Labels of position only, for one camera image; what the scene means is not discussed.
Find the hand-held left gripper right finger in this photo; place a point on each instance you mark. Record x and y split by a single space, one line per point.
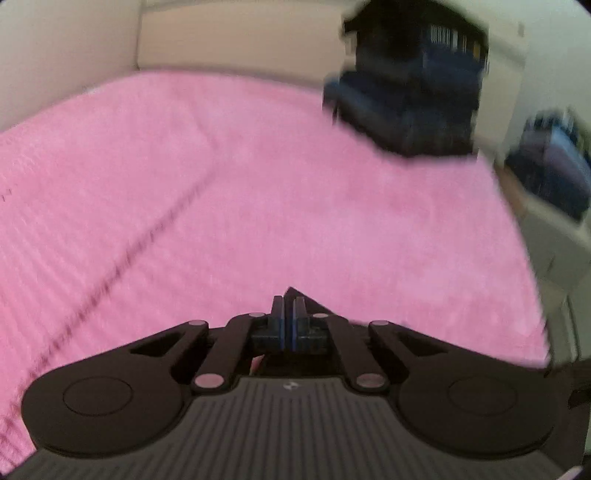
300 323

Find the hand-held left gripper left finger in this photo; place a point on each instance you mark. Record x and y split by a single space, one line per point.
277 323

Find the black long-sleeve shirt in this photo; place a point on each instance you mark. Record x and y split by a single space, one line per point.
316 307

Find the pink ribbed blanket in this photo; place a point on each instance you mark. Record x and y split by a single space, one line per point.
231 184

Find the dark blue cloth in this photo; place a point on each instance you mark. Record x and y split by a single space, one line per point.
551 166

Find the white cabinet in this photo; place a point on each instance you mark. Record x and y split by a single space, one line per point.
554 258

